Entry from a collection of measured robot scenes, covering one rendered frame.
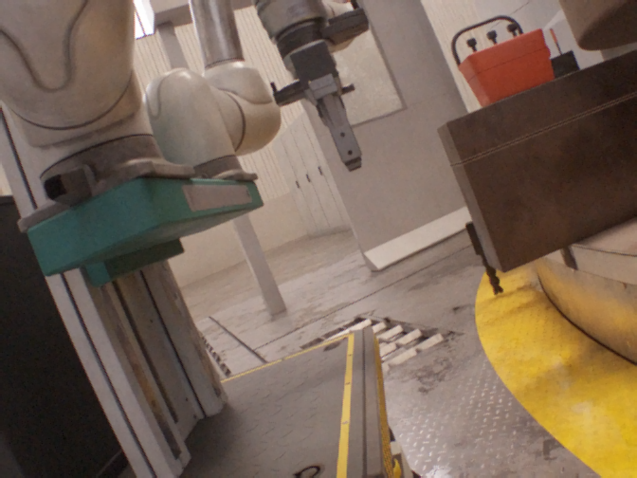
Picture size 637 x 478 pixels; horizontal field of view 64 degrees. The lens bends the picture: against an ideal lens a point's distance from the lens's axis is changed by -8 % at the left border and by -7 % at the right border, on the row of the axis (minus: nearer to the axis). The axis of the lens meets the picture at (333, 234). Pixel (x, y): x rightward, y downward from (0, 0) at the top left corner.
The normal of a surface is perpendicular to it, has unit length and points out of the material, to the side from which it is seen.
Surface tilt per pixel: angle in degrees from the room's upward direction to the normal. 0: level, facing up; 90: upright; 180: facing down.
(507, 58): 97
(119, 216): 90
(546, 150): 90
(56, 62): 159
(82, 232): 90
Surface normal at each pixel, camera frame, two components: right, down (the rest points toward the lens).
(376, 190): 0.32, -0.07
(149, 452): -0.05, 0.08
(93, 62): 0.66, 0.75
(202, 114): 0.55, -0.20
